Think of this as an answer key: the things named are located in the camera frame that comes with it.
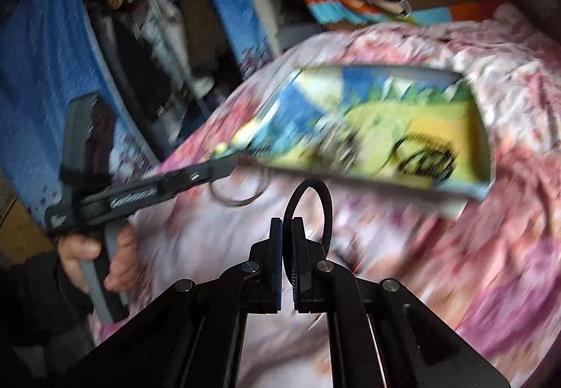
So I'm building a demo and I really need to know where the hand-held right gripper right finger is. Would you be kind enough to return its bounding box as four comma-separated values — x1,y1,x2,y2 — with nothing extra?
291,217,512,388

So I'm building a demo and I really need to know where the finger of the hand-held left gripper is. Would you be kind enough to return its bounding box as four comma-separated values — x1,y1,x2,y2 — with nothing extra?
160,157,240,197

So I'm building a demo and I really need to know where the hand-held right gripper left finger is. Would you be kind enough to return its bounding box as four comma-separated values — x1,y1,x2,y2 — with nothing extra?
81,217,284,388

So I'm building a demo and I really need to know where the black hair tie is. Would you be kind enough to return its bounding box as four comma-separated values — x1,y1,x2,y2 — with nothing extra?
283,179,334,253

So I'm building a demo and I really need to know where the cardboard tray with crayon drawing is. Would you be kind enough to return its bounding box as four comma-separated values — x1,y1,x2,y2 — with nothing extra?
232,63,498,219

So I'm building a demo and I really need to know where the dark bead necklace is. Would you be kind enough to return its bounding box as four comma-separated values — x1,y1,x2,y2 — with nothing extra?
392,133,459,184

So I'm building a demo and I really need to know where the person's left forearm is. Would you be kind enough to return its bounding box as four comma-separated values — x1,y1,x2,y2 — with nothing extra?
0,251,95,348

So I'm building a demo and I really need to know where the person's left hand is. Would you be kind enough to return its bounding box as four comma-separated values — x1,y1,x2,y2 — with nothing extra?
57,223,139,295

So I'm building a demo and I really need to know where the pink floral blanket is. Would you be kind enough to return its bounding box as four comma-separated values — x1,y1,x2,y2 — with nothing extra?
90,2,561,388

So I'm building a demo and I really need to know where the wide blue dotted wardrobe curtain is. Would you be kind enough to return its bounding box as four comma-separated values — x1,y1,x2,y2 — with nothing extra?
0,0,158,218

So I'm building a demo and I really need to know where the narrow blue dotted wardrobe curtain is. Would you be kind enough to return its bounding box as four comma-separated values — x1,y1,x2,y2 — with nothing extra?
183,0,283,75

